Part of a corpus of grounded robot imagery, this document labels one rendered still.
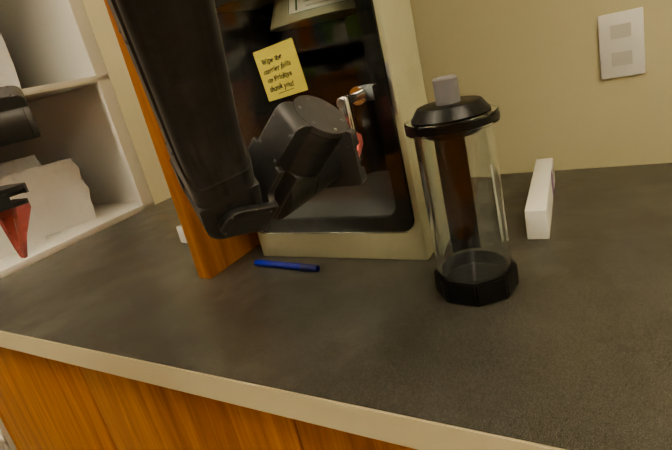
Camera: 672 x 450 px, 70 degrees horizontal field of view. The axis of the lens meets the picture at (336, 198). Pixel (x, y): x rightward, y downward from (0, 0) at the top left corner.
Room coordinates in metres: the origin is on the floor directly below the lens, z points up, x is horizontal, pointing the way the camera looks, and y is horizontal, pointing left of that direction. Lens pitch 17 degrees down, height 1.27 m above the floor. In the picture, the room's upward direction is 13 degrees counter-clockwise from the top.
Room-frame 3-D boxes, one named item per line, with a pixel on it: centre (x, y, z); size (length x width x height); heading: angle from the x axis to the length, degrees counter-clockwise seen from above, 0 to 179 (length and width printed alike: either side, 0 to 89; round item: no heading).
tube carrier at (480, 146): (0.55, -0.15, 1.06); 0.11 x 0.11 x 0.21
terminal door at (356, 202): (0.74, 0.02, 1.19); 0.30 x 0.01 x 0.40; 57
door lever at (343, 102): (0.65, -0.05, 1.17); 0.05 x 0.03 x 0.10; 147
